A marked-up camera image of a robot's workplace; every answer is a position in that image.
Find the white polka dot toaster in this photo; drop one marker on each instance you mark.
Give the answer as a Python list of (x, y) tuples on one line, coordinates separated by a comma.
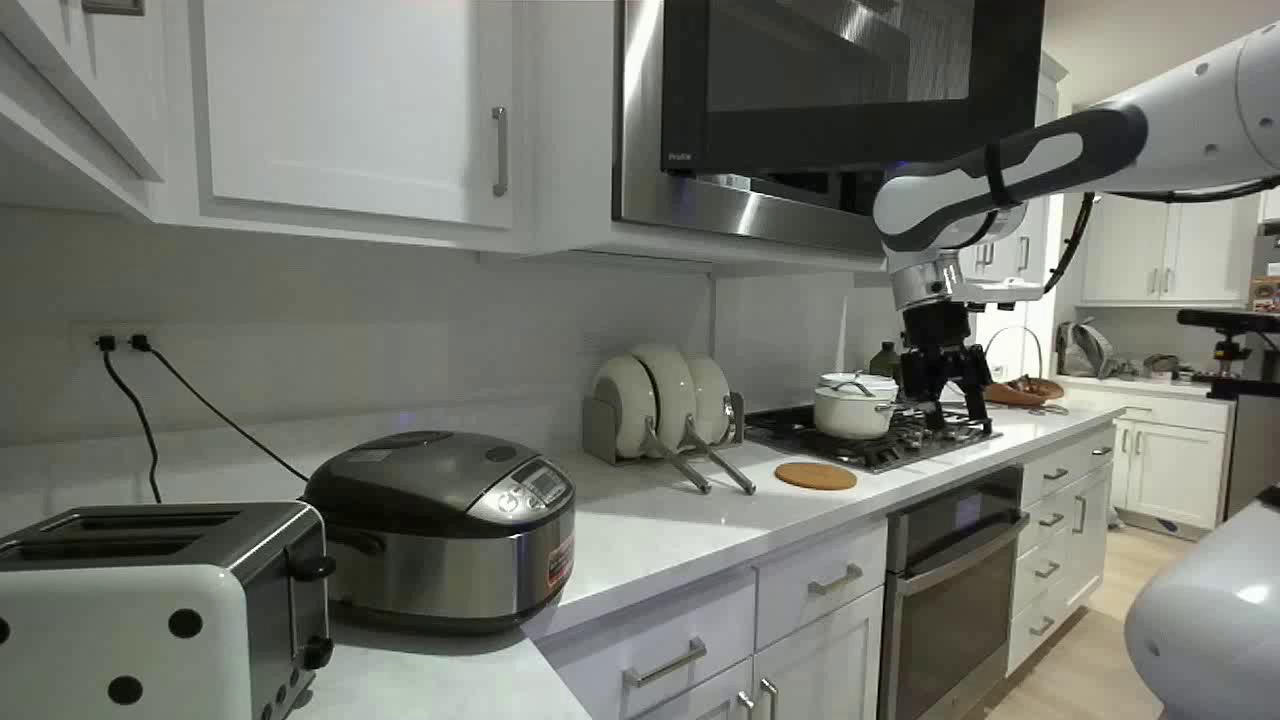
[(134, 614)]

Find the chrome sink faucet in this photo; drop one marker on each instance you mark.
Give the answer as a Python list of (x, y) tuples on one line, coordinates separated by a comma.
[(1087, 349)]

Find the stainless steel tall appliance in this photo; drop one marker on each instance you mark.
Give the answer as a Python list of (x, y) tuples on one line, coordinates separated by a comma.
[(1254, 440)]

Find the stainless steel built-in oven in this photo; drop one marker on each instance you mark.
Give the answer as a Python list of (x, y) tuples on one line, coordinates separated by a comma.
[(949, 603)]

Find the white lidded cooking pot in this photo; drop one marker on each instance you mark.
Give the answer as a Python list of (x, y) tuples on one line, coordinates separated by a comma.
[(853, 405)]

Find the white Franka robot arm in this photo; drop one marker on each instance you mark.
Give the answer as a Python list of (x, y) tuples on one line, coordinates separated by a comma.
[(1203, 124)]

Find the white narrow drawer stack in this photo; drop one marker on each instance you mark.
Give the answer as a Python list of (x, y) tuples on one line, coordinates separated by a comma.
[(1063, 545)]

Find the black gas stovetop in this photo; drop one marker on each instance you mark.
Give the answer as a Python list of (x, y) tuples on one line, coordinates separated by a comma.
[(867, 445)]

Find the brown wicker basket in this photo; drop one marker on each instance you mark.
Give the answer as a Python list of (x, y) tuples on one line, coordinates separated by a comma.
[(1029, 394)]

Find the white upper corner cabinet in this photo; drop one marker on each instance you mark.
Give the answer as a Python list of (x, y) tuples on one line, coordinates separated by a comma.
[(65, 94)]

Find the white base cabinet with drawers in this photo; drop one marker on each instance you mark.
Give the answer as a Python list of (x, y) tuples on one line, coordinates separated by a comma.
[(803, 625)]

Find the black camera tripod mount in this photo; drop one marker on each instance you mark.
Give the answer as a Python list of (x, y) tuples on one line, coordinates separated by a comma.
[(1227, 349)]

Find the white double-door wall cabinet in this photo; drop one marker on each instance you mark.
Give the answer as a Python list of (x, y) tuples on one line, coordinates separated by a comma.
[(1174, 252)]

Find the round cork trivet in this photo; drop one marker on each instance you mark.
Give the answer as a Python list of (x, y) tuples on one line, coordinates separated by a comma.
[(813, 473)]

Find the stainless steel rice cooker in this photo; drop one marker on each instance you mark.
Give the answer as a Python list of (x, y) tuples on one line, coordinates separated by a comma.
[(440, 532)]

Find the white upper cabinet door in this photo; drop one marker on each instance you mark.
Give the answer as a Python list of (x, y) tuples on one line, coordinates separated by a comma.
[(344, 106)]

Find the white cabinet beside microwave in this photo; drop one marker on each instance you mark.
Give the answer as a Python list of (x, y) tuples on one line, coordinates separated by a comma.
[(1023, 252)]

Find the stainless steel microwave body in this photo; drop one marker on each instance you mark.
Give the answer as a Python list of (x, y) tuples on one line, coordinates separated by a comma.
[(642, 133)]

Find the green glass bottle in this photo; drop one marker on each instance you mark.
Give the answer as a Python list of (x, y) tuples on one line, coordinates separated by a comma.
[(887, 360)]

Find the white sink base cabinet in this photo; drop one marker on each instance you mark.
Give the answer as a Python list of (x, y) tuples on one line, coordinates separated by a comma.
[(1174, 461)]

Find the white wall outlet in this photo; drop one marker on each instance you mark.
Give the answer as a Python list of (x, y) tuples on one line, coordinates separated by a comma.
[(81, 342)]

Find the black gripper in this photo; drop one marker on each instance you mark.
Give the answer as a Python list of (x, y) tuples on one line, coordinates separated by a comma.
[(940, 334)]

